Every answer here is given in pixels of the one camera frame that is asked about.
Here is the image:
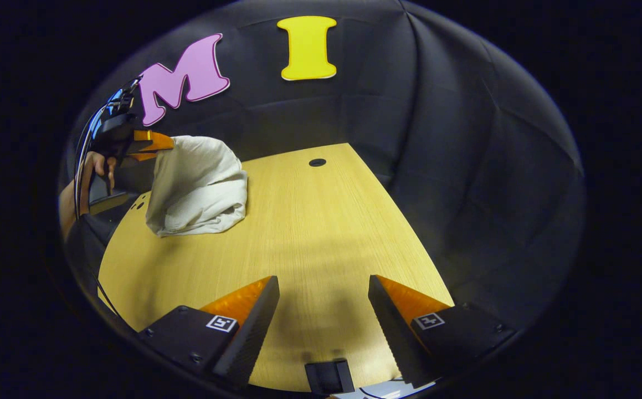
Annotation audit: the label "white paper sheet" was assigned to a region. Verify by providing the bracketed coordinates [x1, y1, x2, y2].
[332, 377, 438, 399]

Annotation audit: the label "black cable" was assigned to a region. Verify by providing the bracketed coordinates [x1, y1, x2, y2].
[73, 103, 109, 222]

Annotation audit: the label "white jeans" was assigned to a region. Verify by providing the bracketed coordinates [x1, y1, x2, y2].
[145, 135, 248, 238]

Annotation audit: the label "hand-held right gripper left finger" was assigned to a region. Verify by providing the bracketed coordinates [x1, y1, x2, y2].
[137, 275, 281, 388]

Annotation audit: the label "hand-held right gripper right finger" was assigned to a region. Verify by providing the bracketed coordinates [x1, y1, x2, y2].
[368, 274, 517, 390]

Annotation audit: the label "black backdrop cloth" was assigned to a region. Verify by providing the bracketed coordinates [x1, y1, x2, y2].
[60, 0, 586, 333]

